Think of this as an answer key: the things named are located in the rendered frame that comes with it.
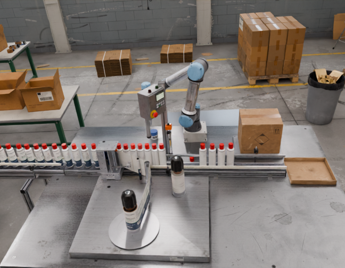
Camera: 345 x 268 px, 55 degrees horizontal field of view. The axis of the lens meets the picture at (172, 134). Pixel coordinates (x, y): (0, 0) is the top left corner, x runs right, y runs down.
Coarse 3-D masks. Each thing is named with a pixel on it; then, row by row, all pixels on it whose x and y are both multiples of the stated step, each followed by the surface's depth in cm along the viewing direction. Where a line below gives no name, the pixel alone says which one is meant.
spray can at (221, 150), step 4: (220, 144) 234; (220, 148) 234; (224, 148) 236; (220, 152) 235; (224, 152) 236; (220, 156) 237; (224, 156) 238; (220, 160) 239; (224, 160) 240; (220, 164) 241; (224, 164) 242
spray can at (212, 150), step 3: (210, 144) 235; (213, 144) 234; (210, 147) 235; (213, 147) 234; (210, 150) 235; (213, 150) 235; (210, 153) 236; (213, 153) 236; (210, 156) 238; (213, 156) 238; (210, 159) 239; (213, 159) 239; (210, 162) 241; (213, 162) 241; (210, 165) 242; (213, 165) 242
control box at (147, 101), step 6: (144, 90) 224; (156, 90) 223; (138, 96) 223; (144, 96) 219; (150, 96) 219; (138, 102) 226; (144, 102) 222; (150, 102) 221; (156, 102) 226; (144, 108) 225; (150, 108) 223; (156, 108) 228; (162, 108) 233; (144, 114) 228; (150, 114) 225
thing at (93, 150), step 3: (93, 144) 244; (93, 147) 243; (96, 147) 247; (93, 150) 244; (93, 153) 245; (93, 156) 247; (96, 156) 247; (93, 159) 249; (96, 159) 248; (96, 162) 250; (96, 165) 252
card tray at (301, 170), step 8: (288, 160) 253; (296, 160) 252; (304, 160) 251; (312, 160) 251; (320, 160) 250; (288, 168) 246; (296, 168) 246; (304, 168) 245; (312, 168) 245; (320, 168) 244; (328, 168) 241; (296, 176) 239; (304, 176) 238; (312, 176) 237; (320, 176) 237; (328, 176) 236; (296, 184) 232; (304, 184) 231; (312, 184) 231; (320, 184) 230; (328, 184) 230
